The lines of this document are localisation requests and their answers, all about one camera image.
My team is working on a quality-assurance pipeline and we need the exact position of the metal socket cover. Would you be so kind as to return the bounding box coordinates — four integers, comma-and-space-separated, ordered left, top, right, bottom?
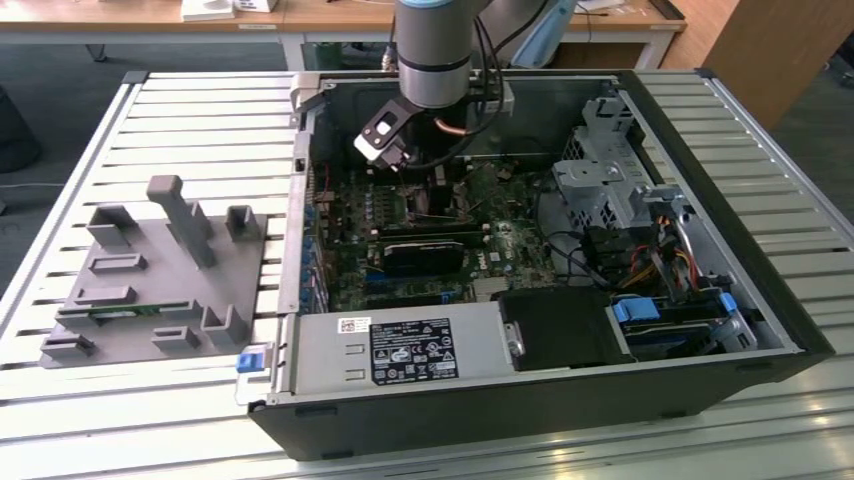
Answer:
457, 160, 513, 214

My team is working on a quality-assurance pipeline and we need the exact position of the black PC case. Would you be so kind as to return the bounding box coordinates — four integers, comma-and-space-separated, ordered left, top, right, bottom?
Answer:
233, 68, 838, 462

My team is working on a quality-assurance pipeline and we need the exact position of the metal drive cage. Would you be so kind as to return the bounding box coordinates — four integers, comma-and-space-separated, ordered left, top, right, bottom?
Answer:
549, 97, 692, 231

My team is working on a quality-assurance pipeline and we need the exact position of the blue disk carrier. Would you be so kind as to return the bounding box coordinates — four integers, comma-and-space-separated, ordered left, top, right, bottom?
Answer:
609, 294, 725, 362

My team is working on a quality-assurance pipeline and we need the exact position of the coloured power wire bundle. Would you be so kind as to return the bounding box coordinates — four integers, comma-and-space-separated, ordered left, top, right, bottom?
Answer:
616, 213, 705, 304

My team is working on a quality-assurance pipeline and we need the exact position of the green RAM stick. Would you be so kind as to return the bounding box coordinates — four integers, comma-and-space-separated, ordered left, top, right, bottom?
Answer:
89, 305, 165, 321

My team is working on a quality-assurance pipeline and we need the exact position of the black data cable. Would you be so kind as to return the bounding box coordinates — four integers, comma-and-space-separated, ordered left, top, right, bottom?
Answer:
536, 169, 612, 294

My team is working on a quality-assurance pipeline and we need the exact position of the black graphics card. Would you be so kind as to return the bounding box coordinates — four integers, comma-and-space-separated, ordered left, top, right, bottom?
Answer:
380, 241, 467, 279

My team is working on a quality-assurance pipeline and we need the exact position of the wooden cabinet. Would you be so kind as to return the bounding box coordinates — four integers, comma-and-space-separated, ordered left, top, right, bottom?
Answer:
659, 0, 854, 132

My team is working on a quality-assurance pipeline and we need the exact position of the grey parts rack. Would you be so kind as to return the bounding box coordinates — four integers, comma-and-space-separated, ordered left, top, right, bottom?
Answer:
37, 174, 269, 372

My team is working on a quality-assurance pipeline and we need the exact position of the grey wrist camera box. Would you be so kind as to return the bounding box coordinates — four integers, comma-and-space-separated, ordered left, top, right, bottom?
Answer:
465, 69, 516, 117

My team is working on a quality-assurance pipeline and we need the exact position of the green motherboard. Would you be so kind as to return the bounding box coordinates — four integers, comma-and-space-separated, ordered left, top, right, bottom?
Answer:
306, 158, 568, 312

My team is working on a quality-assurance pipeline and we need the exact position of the grey power supply unit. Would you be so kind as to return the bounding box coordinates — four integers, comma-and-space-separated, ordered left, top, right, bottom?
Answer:
265, 299, 528, 401

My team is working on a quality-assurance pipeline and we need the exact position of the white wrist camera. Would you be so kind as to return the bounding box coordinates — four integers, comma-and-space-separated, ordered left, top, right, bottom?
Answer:
351, 97, 420, 175

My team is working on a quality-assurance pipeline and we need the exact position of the CPU socket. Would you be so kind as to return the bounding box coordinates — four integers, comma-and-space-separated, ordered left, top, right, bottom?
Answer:
392, 183, 479, 227

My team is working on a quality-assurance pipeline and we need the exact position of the silver chipset heatsink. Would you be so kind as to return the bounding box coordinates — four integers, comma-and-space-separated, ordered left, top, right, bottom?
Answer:
471, 278, 511, 302

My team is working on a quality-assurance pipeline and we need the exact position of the white box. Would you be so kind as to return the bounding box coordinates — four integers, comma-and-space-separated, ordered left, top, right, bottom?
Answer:
180, 0, 237, 23

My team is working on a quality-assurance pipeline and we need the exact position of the black plastic air shroud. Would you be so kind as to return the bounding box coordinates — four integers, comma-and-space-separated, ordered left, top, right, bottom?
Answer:
496, 288, 632, 372

